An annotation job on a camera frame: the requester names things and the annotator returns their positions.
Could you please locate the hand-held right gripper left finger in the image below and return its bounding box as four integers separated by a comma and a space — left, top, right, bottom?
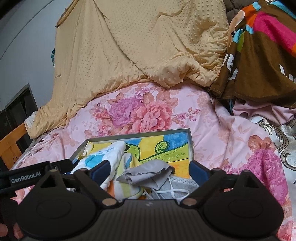
32, 160, 117, 207

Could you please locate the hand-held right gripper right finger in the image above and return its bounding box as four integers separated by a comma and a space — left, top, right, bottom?
180, 160, 266, 207

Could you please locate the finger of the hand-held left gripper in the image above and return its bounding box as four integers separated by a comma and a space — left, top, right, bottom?
50, 159, 75, 175

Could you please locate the grey face mask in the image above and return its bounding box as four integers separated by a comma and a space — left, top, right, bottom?
142, 175, 200, 201

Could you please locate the grey shallow box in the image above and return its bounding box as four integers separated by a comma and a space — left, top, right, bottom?
69, 128, 195, 181

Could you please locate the white blue plastic packet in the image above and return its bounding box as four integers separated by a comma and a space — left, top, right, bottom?
70, 140, 126, 189

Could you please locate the striped towel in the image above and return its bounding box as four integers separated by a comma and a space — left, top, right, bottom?
105, 153, 151, 201

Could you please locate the grey cloth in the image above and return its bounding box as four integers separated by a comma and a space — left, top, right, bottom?
116, 161, 175, 189

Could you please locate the person's left hand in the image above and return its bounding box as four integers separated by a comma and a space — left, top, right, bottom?
0, 222, 23, 240

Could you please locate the frog drawing cloth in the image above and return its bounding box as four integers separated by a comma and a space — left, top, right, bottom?
80, 131, 191, 180

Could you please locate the pink floral bedsheet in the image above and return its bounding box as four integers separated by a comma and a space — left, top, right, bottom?
10, 82, 293, 241

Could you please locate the white pillow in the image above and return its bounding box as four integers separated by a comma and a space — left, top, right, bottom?
24, 111, 37, 130

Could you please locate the dark wooden cabinet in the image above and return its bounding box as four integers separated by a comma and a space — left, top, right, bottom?
0, 83, 38, 142

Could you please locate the brown multicoloured garment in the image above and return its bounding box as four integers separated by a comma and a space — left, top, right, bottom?
208, 0, 296, 109

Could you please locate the yellow dotted blanket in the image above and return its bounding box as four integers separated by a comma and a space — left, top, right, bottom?
28, 0, 229, 139

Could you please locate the brown quilted blanket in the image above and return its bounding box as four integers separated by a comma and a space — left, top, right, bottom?
225, 0, 257, 21

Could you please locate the wooden bed rail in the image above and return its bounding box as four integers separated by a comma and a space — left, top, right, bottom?
0, 122, 28, 163

